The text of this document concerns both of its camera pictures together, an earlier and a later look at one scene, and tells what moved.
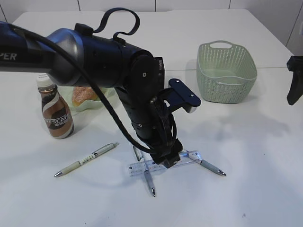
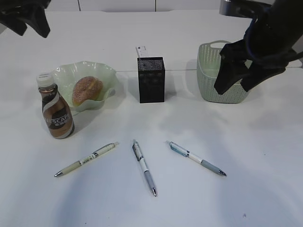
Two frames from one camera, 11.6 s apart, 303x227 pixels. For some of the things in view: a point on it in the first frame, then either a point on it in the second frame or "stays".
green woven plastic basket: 226,73 stays
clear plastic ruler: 147,167 -> 141,51
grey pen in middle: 147,174 stays
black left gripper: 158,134 -> 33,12
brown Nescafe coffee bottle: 57,113 stays
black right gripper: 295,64 -> 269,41
